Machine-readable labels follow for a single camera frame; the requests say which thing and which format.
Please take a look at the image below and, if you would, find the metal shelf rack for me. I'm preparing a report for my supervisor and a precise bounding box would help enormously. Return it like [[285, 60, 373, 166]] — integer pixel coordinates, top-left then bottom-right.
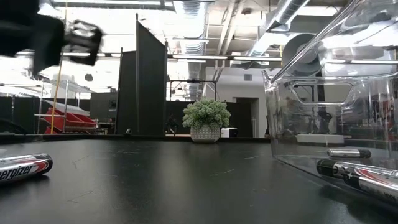
[[34, 79, 94, 135]]

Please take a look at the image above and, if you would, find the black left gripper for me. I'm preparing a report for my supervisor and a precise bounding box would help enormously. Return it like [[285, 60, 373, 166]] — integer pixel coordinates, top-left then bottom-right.
[[0, 0, 103, 75]]

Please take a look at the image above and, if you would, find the long ceiling light strip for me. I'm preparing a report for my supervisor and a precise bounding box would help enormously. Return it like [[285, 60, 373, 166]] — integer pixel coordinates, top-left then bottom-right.
[[325, 58, 398, 65], [167, 55, 229, 60], [233, 56, 282, 62]]

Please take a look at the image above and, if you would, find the white desk lamp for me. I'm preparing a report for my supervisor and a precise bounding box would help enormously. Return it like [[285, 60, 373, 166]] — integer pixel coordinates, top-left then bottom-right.
[[281, 33, 346, 146]]

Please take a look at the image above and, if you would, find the green potted plant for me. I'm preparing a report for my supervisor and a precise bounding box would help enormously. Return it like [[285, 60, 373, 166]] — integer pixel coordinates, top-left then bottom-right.
[[182, 97, 232, 144]]

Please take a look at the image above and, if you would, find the white box device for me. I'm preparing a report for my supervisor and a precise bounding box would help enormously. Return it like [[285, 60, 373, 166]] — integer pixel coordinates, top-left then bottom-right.
[[220, 127, 239, 139]]

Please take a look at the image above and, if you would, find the black aluminium table frame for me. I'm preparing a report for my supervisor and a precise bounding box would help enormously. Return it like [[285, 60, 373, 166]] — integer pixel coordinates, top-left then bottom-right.
[[0, 133, 271, 144]]

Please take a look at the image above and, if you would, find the clear plastic bin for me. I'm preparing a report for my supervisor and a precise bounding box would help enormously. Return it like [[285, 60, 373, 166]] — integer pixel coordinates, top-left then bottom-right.
[[262, 0, 398, 206]]

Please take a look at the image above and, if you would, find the red storage bin stack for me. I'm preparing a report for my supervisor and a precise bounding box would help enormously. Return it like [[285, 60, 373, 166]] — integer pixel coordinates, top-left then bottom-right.
[[43, 107, 98, 135]]

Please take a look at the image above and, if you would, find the black low partition wall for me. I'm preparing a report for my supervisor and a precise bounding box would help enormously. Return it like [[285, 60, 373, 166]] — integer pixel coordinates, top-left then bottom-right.
[[165, 100, 253, 138]]

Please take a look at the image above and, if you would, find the yellow cable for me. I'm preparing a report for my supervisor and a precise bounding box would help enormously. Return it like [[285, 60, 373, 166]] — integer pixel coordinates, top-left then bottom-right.
[[50, 0, 68, 135]]

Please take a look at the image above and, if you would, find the large metal air duct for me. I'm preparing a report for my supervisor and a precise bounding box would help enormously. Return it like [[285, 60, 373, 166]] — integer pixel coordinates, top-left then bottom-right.
[[247, 0, 312, 58]]

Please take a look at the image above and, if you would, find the ribbed flexible air duct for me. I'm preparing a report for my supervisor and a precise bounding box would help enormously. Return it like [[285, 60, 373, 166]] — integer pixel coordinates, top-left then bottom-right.
[[174, 0, 208, 100]]

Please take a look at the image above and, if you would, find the black divider panel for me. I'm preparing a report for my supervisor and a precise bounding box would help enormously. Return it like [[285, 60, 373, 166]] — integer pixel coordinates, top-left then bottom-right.
[[115, 12, 169, 136]]

